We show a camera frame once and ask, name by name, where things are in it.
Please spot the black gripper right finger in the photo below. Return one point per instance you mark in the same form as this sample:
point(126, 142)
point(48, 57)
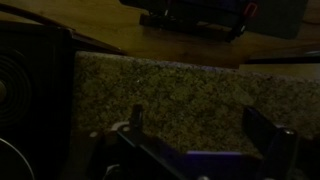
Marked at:
point(263, 133)

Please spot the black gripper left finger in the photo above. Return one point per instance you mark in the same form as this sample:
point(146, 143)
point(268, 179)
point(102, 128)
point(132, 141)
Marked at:
point(136, 116)

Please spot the black electric stove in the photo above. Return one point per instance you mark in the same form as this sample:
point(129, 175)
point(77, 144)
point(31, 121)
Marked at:
point(36, 86)

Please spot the black stand with red clamp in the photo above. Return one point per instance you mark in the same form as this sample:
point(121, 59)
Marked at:
point(200, 16)

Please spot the dark frying pan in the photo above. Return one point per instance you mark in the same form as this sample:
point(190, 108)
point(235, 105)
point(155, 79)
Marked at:
point(13, 163)

